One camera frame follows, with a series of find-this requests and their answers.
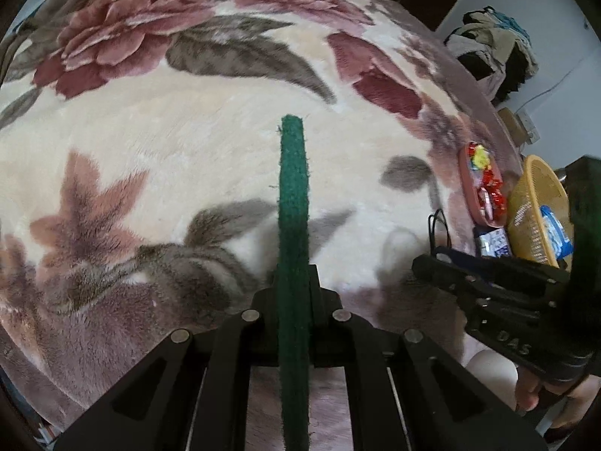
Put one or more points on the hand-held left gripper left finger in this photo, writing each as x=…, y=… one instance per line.
x=265, y=329

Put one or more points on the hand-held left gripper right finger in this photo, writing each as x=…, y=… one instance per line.
x=324, y=329

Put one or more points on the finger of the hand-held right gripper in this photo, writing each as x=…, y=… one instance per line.
x=450, y=260
x=507, y=303

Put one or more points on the blue face mask packet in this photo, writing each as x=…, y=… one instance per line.
x=556, y=232

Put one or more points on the yellow plastic basket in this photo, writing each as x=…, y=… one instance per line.
x=526, y=216

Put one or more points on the green scouring pad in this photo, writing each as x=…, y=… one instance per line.
x=293, y=225

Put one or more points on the person's right hand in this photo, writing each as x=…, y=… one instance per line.
x=528, y=392

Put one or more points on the white blue wet wipes packet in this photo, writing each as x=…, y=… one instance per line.
x=493, y=242

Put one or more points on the pink tray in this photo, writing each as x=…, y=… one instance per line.
x=467, y=188

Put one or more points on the red snack packets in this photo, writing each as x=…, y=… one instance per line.
x=490, y=197

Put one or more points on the beige box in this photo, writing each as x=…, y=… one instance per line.
x=509, y=127

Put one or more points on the floral plush blanket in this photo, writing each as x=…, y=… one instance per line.
x=164, y=159

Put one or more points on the pile of clothes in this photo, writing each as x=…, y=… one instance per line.
x=493, y=42

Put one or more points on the white wall socket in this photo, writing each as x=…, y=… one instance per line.
x=528, y=127

